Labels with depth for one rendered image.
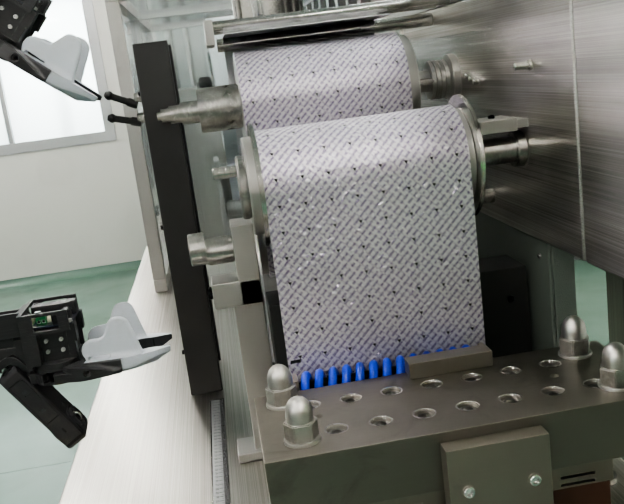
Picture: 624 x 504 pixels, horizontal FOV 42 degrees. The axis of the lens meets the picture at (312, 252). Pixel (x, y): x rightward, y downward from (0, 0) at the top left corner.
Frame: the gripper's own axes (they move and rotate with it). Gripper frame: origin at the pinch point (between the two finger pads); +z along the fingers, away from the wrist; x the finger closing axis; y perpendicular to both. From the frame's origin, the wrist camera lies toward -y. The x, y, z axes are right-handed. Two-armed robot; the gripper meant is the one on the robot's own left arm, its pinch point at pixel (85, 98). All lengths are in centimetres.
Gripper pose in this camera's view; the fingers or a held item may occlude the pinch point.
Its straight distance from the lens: 95.9
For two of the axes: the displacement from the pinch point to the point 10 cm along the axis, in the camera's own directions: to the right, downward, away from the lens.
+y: 5.4, -8.4, -1.0
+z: 8.3, 5.1, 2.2
